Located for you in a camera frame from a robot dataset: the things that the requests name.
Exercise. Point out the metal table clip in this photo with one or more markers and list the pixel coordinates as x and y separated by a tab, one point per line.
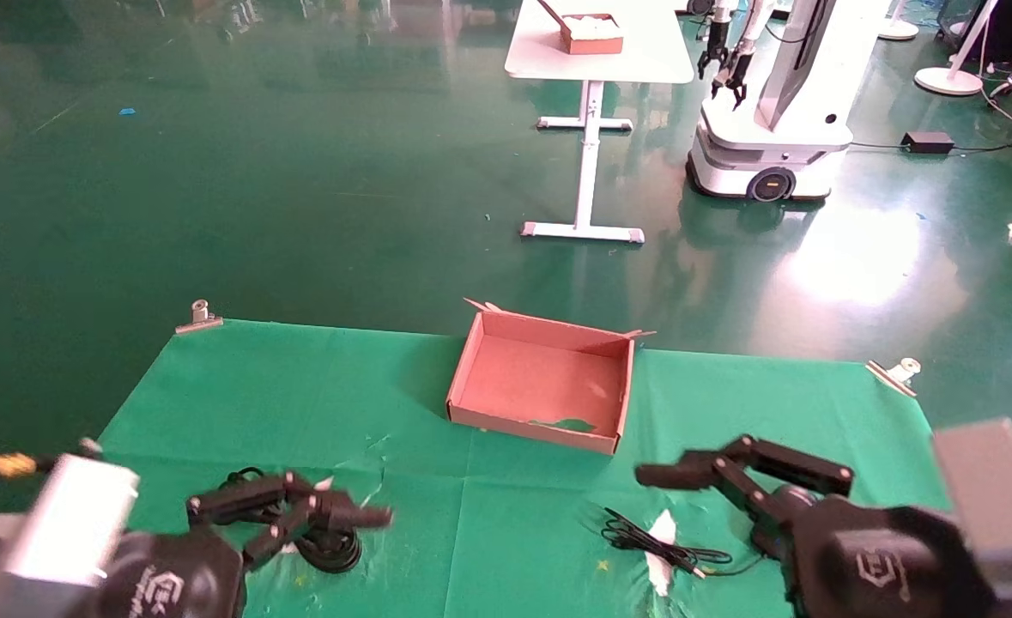
896	375
199	318

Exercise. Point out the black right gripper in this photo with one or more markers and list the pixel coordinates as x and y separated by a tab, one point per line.
883	558

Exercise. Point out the open brown cardboard box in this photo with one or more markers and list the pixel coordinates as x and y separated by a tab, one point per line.
540	378

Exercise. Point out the black background robot gripper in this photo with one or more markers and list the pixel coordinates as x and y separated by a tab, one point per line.
715	47
733	77

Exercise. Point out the white pedestal table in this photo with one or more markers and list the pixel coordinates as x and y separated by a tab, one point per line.
643	51

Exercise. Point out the green table cloth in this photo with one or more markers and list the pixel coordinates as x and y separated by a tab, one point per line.
299	395

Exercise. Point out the white round stand base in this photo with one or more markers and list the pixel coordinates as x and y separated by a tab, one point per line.
948	80
898	30

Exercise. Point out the black power adapter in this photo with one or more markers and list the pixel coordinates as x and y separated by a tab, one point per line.
928	142

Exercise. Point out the white crumpled packing material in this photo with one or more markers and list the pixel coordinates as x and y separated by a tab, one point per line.
596	26

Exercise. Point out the white wheeled background robot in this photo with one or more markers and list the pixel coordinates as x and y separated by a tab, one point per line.
772	146

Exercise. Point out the small brown cardboard box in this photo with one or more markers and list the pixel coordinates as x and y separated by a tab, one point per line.
596	43

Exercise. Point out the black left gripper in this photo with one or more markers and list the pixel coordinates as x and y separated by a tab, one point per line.
171	584

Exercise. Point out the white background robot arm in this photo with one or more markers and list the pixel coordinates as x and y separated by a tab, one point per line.
756	21
721	10

